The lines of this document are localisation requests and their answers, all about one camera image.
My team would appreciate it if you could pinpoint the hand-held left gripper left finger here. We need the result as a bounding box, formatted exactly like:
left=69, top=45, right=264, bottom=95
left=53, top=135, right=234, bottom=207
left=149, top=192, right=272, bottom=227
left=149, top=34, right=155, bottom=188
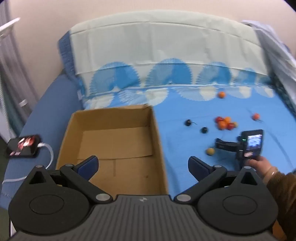
left=22, top=156, right=114, bottom=204

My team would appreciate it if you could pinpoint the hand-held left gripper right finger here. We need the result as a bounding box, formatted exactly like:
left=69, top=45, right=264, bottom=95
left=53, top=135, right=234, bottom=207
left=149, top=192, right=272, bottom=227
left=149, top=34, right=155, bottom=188
left=174, top=156, right=266, bottom=204

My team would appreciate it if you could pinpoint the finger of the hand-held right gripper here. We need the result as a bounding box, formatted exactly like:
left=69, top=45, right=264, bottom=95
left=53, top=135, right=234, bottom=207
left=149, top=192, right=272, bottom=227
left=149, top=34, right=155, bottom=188
left=215, top=138, right=239, bottom=152

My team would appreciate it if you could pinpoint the brown cardboard box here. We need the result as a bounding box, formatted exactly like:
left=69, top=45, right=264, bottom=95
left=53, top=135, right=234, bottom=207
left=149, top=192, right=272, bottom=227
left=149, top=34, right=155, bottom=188
left=56, top=105, right=169, bottom=197

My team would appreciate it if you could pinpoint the person's right forearm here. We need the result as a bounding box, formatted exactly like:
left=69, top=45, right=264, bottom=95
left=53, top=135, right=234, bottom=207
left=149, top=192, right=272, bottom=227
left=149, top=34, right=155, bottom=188
left=266, top=169, right=296, bottom=241

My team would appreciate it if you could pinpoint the person's right hand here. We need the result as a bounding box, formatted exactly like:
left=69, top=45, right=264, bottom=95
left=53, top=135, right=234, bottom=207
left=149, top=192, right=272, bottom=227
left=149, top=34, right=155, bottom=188
left=244, top=156, right=278, bottom=183

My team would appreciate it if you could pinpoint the blue fan-print bedsheet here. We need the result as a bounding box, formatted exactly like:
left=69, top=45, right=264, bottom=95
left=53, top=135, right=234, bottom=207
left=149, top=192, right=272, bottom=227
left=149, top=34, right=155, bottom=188
left=79, top=85, right=296, bottom=197

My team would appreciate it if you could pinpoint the black smartphone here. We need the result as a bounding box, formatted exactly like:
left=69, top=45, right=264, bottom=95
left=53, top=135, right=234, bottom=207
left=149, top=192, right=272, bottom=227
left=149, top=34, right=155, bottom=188
left=6, top=134, right=43, bottom=158

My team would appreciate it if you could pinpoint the dark blue bed cover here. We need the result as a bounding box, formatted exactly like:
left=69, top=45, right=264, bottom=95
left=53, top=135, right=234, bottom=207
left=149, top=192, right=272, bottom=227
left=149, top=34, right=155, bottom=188
left=0, top=74, right=84, bottom=209

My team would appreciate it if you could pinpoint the grey printed cloth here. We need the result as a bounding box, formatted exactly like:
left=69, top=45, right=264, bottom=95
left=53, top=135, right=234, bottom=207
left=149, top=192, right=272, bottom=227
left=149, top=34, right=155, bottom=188
left=242, top=20, right=296, bottom=116

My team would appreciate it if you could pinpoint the grey pleated curtain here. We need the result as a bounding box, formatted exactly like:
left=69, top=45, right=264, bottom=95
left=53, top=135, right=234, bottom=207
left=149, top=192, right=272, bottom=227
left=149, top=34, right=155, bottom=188
left=0, top=0, right=41, bottom=139

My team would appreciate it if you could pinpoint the white blue fan-print pillow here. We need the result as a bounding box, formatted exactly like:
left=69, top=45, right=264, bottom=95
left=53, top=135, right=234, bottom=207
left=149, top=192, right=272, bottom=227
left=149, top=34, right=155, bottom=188
left=57, top=9, right=277, bottom=110

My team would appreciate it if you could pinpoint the white metal rack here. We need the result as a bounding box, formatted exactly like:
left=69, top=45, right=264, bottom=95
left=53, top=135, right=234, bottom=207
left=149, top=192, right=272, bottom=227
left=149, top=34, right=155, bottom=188
left=0, top=18, right=21, bottom=39

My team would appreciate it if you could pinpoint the white charging cable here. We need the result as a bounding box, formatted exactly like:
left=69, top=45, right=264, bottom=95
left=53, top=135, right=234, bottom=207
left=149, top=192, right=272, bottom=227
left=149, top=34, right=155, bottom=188
left=2, top=142, right=55, bottom=184

